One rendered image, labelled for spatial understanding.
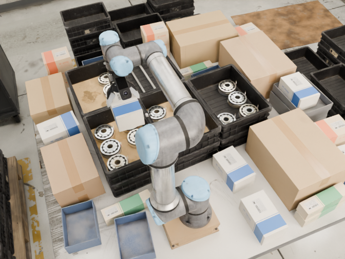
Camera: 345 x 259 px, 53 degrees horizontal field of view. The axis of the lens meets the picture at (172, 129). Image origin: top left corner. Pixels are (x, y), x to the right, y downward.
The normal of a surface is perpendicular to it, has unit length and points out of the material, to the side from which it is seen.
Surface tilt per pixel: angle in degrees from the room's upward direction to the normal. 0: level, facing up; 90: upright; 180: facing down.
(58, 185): 0
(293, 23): 0
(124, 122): 90
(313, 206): 0
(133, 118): 90
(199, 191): 9
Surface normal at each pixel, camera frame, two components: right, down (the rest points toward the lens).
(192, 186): 0.09, -0.70
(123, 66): 0.42, 0.68
